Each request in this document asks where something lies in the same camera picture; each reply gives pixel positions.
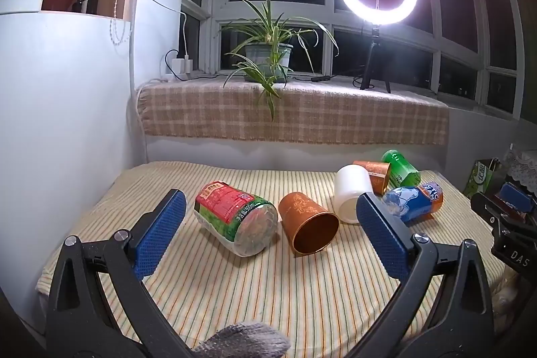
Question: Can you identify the white plastic cup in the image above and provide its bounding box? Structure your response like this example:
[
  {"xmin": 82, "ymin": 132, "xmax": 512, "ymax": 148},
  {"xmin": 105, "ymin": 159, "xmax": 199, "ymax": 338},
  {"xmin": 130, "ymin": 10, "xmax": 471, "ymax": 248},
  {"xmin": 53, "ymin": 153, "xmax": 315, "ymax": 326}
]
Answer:
[{"xmin": 333, "ymin": 164, "xmax": 373, "ymax": 224}]

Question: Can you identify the blue orange soda bottle cup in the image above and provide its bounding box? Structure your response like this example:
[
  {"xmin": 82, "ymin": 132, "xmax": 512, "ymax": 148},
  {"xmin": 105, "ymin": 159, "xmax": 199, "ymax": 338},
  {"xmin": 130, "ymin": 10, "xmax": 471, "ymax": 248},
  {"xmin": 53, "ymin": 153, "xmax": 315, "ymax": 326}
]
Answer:
[{"xmin": 382, "ymin": 182, "xmax": 444, "ymax": 222}]

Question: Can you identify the far orange paper cup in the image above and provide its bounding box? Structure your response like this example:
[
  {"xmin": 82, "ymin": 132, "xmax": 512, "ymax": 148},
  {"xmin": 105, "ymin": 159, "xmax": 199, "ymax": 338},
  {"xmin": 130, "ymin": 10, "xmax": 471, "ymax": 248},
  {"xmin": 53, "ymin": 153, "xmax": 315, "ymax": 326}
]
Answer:
[{"xmin": 353, "ymin": 161, "xmax": 390, "ymax": 196}]

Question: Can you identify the orange paper cup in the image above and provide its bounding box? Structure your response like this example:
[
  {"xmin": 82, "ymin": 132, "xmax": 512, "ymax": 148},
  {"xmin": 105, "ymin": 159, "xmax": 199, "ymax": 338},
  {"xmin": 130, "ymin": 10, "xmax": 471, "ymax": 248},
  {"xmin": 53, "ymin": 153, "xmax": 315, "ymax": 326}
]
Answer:
[
  {"xmin": 353, "ymin": 161, "xmax": 390, "ymax": 196},
  {"xmin": 278, "ymin": 192, "xmax": 340, "ymax": 255}
]

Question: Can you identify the near orange paper cup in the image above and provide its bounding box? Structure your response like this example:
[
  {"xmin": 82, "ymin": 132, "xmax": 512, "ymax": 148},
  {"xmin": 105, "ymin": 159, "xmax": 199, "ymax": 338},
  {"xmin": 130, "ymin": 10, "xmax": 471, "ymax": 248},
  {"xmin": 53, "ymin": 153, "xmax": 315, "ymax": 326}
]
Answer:
[{"xmin": 278, "ymin": 192, "xmax": 340, "ymax": 255}]

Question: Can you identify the red green label bottle cup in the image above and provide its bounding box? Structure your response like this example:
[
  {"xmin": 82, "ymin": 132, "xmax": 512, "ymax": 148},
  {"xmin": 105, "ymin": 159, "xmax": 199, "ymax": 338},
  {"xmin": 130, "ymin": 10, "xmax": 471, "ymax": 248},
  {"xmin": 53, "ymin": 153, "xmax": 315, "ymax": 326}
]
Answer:
[{"xmin": 194, "ymin": 181, "xmax": 279, "ymax": 258}]

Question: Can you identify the grey gloved hand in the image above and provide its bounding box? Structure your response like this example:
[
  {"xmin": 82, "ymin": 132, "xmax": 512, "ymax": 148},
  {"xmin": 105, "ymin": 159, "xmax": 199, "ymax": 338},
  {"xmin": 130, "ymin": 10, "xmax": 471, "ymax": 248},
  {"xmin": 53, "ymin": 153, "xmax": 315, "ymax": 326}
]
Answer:
[{"xmin": 192, "ymin": 322, "xmax": 290, "ymax": 357}]

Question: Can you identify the white lace cloth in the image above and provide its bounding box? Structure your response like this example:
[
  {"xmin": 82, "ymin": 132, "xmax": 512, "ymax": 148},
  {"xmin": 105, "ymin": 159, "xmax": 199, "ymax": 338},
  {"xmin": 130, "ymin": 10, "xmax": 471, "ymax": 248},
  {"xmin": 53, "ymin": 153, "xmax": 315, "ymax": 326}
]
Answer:
[{"xmin": 504, "ymin": 149, "xmax": 537, "ymax": 194}]

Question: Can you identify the green paper bag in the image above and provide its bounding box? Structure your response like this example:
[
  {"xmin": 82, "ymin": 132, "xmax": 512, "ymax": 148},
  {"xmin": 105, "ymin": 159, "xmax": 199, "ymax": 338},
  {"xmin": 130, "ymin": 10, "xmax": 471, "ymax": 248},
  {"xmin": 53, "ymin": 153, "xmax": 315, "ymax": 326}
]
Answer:
[{"xmin": 463, "ymin": 158, "xmax": 504, "ymax": 199}]

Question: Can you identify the plaid windowsill cloth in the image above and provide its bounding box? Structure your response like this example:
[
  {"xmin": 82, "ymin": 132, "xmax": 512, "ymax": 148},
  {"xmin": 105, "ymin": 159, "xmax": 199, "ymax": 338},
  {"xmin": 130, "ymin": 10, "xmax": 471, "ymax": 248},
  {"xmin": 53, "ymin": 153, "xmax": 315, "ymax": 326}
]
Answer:
[{"xmin": 137, "ymin": 79, "xmax": 450, "ymax": 145}]

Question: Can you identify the white power strip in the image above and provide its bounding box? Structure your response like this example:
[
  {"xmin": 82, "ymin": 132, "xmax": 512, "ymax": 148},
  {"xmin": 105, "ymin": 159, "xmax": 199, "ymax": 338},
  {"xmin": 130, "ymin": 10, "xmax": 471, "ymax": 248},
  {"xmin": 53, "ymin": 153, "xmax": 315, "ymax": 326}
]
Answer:
[{"xmin": 165, "ymin": 57, "xmax": 194, "ymax": 81}]

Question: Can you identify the potted spider plant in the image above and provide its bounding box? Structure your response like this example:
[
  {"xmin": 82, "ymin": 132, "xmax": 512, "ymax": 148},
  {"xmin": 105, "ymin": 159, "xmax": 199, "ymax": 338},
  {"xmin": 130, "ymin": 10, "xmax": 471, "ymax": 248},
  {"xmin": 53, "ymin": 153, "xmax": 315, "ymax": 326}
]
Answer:
[{"xmin": 223, "ymin": 0, "xmax": 340, "ymax": 119}]

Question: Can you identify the black small bottle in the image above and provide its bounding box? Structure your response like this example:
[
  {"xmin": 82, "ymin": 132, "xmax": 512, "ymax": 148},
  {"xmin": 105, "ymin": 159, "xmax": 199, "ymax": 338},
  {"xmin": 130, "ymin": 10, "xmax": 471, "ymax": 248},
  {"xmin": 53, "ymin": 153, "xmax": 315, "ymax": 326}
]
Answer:
[{"xmin": 72, "ymin": 0, "xmax": 98, "ymax": 14}]

